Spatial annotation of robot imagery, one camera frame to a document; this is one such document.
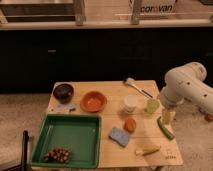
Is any bunch of red grapes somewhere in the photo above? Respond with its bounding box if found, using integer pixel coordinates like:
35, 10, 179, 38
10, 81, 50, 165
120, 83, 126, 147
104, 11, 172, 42
44, 148, 71, 163

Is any red bowl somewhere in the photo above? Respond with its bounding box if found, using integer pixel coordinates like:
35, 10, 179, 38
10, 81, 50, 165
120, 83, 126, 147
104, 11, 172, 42
80, 91, 107, 113

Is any white cup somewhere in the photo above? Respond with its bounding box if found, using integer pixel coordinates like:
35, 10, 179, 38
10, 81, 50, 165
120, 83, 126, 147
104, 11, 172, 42
123, 95, 138, 113

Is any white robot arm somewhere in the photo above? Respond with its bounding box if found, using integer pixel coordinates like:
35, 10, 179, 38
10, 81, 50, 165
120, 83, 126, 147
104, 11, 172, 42
159, 62, 213, 115

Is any wooden table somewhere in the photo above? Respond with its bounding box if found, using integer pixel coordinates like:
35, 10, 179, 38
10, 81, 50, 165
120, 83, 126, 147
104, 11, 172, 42
45, 79, 184, 170

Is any blue sponge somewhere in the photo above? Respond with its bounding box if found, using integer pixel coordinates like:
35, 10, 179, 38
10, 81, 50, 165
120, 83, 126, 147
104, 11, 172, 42
109, 127, 130, 147

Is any light green cup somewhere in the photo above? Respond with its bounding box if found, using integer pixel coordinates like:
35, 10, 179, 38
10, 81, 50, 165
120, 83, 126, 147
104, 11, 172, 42
145, 99, 160, 114

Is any black chair frame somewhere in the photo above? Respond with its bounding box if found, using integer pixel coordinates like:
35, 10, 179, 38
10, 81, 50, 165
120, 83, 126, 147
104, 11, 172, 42
0, 130, 29, 171

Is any green cucumber toy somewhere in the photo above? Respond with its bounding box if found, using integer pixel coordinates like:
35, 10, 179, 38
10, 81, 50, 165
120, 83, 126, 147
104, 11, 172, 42
157, 117, 175, 140

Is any orange tomato toy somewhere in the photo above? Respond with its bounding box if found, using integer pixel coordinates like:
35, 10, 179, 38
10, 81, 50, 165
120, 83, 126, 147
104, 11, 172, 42
124, 118, 136, 133

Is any yellow banana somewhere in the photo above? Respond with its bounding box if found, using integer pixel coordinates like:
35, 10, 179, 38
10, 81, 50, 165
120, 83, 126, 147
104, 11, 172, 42
135, 146, 161, 156

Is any green plastic tray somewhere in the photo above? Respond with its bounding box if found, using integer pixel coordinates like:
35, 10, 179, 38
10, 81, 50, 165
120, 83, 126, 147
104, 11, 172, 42
30, 114, 101, 169

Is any dark brown bowl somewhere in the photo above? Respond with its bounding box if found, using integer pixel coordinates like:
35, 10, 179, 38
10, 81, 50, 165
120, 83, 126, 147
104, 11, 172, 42
53, 83, 74, 104

